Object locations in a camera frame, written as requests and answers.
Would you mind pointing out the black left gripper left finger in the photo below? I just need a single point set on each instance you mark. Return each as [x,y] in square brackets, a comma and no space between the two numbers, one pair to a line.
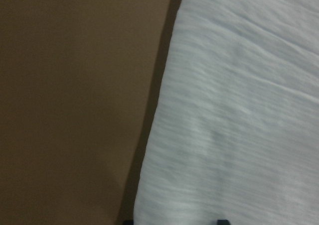
[128,222]

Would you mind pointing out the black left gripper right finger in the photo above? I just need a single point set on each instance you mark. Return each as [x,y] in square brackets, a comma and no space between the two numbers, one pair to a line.
[222,222]

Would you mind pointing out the light blue button shirt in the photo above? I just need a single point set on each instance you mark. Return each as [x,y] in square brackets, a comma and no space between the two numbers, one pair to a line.
[235,135]

